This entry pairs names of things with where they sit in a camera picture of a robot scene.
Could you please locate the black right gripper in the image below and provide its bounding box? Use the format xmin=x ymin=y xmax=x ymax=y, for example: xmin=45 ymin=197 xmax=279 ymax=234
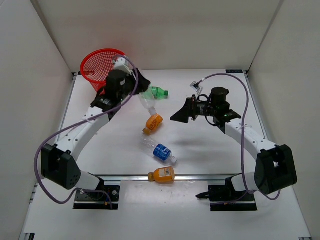
xmin=171 ymin=95 xmax=218 ymax=124

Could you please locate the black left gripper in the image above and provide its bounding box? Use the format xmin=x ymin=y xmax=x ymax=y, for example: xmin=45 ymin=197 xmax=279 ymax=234
xmin=117 ymin=67 xmax=150 ymax=102

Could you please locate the clear plastic bottle white cap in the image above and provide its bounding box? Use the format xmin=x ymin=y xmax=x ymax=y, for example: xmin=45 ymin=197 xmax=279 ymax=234
xmin=138 ymin=93 xmax=157 ymax=116

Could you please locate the green plastic bottle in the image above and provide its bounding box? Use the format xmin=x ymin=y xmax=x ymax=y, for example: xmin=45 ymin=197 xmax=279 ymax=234
xmin=142 ymin=86 xmax=169 ymax=100

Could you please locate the orange patterned juice bottle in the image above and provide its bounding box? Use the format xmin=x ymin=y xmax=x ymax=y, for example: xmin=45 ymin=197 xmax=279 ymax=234
xmin=142 ymin=113 xmax=163 ymax=135

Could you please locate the blue label clear bottle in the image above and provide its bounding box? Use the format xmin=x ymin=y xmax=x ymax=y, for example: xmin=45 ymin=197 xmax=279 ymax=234
xmin=139 ymin=134 xmax=178 ymax=165

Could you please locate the orange bottle barcode label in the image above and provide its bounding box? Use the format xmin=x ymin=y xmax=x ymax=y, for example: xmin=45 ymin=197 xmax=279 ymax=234
xmin=147 ymin=166 xmax=175 ymax=184

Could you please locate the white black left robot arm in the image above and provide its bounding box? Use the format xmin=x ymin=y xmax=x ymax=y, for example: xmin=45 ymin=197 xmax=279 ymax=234
xmin=41 ymin=70 xmax=151 ymax=200

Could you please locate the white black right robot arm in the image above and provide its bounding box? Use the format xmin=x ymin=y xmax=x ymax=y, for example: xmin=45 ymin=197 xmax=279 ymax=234
xmin=170 ymin=87 xmax=298 ymax=200

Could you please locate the red mesh waste bin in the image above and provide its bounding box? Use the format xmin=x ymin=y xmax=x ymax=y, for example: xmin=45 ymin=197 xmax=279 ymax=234
xmin=80 ymin=48 xmax=126 ymax=92

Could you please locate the black corner label plate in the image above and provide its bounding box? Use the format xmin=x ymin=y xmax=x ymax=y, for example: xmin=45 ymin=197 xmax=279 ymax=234
xmin=225 ymin=69 xmax=243 ymax=74

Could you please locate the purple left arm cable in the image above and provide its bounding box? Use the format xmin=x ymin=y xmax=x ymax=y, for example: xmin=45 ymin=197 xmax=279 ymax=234
xmin=33 ymin=55 xmax=140 ymax=205

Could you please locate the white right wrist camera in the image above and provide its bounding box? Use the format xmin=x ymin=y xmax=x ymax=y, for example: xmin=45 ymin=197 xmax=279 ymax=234
xmin=190 ymin=80 xmax=202 ymax=92

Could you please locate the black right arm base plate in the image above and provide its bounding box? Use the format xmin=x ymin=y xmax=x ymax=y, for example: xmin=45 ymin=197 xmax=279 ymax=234
xmin=195 ymin=182 xmax=258 ymax=212

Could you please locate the aluminium table edge rail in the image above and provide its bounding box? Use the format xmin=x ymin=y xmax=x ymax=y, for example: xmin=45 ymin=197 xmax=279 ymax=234
xmin=98 ymin=173 xmax=234 ymax=183

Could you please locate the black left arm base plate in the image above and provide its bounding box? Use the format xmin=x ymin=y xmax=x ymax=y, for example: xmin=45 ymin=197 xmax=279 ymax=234
xmin=73 ymin=181 xmax=121 ymax=211

